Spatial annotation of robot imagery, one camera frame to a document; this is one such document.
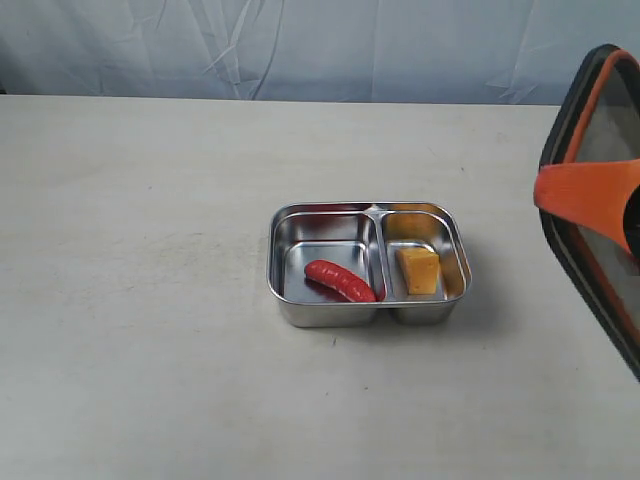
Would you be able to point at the steel two-compartment lunch box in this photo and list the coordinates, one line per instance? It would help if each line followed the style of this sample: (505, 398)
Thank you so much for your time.
(366, 239)

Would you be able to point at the dark transparent lunch box lid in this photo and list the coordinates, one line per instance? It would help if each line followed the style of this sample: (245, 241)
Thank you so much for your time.
(599, 122)

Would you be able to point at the red toy sausage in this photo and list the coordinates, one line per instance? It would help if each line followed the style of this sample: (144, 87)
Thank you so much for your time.
(338, 278)

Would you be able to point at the light blue backdrop cloth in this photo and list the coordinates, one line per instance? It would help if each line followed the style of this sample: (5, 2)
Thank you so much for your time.
(495, 52)

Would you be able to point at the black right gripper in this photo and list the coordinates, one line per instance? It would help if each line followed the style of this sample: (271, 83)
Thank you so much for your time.
(601, 196)

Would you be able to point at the yellow toy cheese wedge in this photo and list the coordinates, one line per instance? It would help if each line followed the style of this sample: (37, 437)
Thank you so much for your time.
(420, 268)

